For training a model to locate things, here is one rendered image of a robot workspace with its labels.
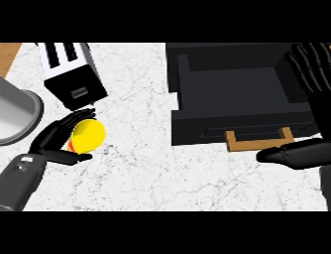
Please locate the grey cylindrical pot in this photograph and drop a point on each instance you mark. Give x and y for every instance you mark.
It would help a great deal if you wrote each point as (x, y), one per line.
(5, 110)

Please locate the black and white toaster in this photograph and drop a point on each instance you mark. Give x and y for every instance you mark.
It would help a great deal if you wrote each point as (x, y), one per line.
(73, 76)

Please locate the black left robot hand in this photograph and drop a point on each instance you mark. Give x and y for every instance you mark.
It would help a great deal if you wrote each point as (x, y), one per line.
(54, 135)

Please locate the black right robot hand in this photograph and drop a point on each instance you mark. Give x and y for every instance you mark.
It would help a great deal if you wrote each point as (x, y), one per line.
(327, 115)

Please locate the black open drawer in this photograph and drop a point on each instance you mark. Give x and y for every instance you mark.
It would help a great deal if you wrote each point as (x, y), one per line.
(237, 92)

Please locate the yellow cup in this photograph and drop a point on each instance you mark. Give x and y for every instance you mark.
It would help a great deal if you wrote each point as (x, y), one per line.
(88, 136)

